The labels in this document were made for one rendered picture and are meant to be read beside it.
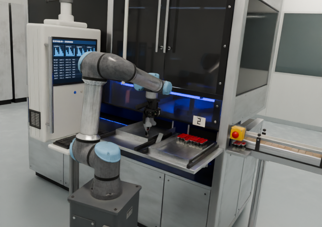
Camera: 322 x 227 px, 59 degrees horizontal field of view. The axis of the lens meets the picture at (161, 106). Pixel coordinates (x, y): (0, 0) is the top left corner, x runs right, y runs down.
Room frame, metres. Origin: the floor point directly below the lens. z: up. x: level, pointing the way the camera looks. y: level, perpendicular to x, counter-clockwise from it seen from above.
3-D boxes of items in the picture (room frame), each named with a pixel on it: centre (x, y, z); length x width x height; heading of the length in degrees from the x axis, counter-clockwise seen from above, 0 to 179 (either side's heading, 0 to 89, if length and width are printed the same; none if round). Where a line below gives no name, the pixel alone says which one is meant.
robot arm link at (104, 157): (1.22, 0.23, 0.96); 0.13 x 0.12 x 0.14; 58
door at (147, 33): (2.05, 0.20, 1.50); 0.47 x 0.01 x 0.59; 58
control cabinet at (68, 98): (1.98, 0.68, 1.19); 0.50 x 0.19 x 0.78; 148
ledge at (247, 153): (1.67, -0.51, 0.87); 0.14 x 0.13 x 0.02; 148
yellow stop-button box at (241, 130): (1.65, -0.48, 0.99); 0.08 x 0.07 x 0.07; 148
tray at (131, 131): (1.86, 0.09, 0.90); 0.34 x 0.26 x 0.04; 148
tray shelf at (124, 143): (1.71, -0.02, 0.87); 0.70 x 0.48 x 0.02; 58
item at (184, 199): (2.62, 0.20, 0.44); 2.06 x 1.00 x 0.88; 58
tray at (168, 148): (1.58, -0.15, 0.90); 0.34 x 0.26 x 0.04; 148
